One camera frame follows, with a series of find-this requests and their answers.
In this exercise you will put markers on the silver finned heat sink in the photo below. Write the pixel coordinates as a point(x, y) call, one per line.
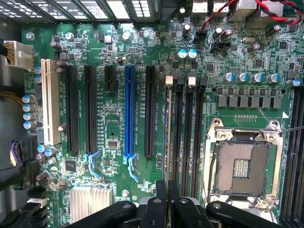
point(91, 204)

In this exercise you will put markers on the silver socket cover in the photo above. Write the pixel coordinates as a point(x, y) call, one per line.
point(264, 204)

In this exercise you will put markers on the white expansion slot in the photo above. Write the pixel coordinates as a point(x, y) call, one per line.
point(50, 102)

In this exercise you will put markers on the thin metal locking lever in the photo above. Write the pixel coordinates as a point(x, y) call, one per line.
point(292, 130)

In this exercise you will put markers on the short black expansion slot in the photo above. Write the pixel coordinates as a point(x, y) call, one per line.
point(109, 78)

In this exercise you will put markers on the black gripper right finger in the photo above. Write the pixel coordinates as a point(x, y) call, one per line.
point(185, 213)

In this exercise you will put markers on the blue expansion slot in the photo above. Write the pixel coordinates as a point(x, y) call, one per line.
point(130, 109)

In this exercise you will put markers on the green motherboard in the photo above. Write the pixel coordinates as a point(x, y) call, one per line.
point(111, 114)

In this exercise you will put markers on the CPU socket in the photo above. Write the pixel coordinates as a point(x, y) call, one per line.
point(242, 166)

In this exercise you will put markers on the RAM memory stick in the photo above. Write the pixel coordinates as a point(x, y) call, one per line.
point(169, 80)

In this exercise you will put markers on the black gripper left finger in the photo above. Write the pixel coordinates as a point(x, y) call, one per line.
point(154, 213)

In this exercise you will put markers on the white power connector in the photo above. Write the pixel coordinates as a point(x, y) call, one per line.
point(20, 54)

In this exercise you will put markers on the long black expansion slot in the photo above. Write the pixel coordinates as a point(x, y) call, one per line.
point(150, 111)
point(90, 109)
point(71, 109)

